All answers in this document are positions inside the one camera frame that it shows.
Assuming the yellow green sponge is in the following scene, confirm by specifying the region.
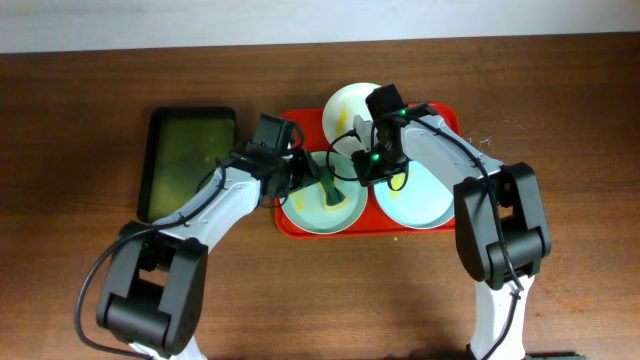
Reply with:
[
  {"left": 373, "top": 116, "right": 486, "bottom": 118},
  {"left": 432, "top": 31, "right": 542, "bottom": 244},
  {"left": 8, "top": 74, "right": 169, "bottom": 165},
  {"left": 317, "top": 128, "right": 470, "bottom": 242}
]
[{"left": 320, "top": 166, "right": 348, "bottom": 211}]

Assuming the light green plate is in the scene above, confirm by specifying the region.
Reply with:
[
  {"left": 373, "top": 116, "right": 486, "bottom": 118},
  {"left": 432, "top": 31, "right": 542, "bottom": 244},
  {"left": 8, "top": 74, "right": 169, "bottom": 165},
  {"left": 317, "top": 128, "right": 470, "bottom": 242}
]
[{"left": 281, "top": 178, "right": 368, "bottom": 235}]

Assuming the white plate with yellow stain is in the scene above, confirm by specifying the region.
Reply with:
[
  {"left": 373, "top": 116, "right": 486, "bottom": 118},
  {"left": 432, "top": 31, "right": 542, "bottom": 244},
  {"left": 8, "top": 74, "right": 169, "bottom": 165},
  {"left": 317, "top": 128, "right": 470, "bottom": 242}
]
[{"left": 322, "top": 82, "right": 379, "bottom": 158}]

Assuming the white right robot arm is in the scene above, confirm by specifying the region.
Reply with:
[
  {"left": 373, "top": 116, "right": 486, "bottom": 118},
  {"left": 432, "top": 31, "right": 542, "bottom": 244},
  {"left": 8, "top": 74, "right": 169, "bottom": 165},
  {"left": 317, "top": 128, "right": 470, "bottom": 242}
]
[{"left": 352, "top": 85, "right": 551, "bottom": 359}]

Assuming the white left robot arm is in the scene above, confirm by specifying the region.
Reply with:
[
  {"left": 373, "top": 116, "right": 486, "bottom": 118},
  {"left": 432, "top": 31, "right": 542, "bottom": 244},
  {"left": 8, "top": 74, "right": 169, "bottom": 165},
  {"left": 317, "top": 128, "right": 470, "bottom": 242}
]
[{"left": 96, "top": 114, "right": 319, "bottom": 359}]

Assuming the red plastic tray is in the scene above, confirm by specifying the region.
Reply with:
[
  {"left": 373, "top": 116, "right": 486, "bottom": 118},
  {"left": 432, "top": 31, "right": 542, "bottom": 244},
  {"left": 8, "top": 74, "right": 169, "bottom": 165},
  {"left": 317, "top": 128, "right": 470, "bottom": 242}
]
[{"left": 272, "top": 102, "right": 462, "bottom": 240}]

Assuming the black tray with green liquid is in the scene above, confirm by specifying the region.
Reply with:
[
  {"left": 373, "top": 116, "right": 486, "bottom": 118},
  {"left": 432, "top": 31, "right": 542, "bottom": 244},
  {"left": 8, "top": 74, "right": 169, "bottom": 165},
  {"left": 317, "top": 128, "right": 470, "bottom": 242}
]
[{"left": 137, "top": 106, "right": 236, "bottom": 223}]

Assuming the light blue plate yellow stain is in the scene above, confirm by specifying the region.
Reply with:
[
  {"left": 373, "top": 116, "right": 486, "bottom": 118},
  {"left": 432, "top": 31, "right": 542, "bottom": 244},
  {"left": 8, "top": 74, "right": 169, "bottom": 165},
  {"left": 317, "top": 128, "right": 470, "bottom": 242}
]
[{"left": 373, "top": 161, "right": 454, "bottom": 230}]

